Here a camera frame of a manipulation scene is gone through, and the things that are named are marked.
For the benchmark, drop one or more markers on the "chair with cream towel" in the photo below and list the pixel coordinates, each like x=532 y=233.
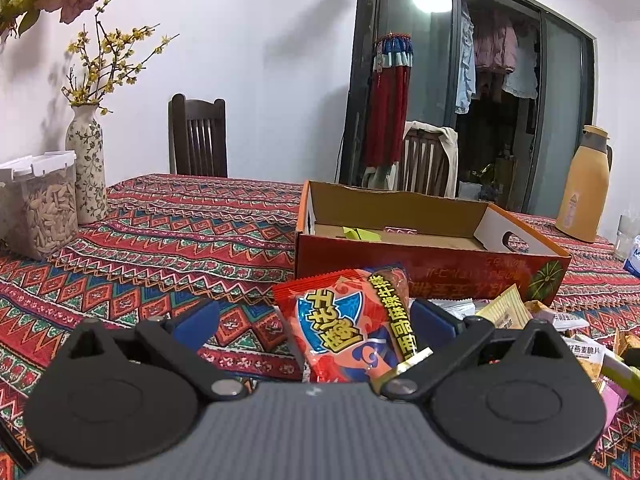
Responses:
x=448 y=155

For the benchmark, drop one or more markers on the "yellow flower branches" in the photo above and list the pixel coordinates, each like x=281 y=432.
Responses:
x=85 y=95

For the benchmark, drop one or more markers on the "clear glass cup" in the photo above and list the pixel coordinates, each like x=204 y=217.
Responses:
x=627 y=230

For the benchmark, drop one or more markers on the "red tassel hanging decoration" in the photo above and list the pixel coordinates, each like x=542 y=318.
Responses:
x=385 y=110

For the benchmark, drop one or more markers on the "brown slatted wooden chair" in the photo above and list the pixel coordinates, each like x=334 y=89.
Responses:
x=422 y=136

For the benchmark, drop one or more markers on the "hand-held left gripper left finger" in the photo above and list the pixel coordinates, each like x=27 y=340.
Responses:
x=197 y=322

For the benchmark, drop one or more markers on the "blue white tissue pack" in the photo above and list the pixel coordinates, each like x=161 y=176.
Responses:
x=634 y=257

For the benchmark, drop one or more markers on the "light blue hanging garment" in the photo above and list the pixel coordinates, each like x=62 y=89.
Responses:
x=466 y=70

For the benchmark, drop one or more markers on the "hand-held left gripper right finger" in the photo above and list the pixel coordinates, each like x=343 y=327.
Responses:
x=432 y=322

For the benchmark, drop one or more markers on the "red snack packet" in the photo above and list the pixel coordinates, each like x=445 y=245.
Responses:
x=345 y=330

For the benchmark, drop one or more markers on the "yellow thermos jug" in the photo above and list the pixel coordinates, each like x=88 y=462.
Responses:
x=582 y=195

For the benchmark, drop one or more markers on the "green white snack packet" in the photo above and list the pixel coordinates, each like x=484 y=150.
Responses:
x=360 y=234

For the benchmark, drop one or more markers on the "white lace hanging garment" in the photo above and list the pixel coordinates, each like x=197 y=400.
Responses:
x=522 y=75

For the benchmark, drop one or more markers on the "pink hanging garment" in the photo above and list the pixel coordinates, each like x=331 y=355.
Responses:
x=495 y=45

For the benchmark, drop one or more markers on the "dark wooden chair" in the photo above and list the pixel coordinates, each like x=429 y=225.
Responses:
x=177 y=135

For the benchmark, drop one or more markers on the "orange cardboard box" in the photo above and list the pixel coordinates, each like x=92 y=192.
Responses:
x=450 y=262

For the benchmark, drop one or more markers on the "floral ceramic vase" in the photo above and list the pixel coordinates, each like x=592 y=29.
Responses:
x=90 y=170

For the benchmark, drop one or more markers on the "clear seed container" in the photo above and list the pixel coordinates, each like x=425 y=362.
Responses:
x=45 y=210

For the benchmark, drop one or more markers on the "glass sliding door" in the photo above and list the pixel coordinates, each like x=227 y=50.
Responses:
x=430 y=85

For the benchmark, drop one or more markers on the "pile of assorted packets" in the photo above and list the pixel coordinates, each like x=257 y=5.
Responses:
x=505 y=307

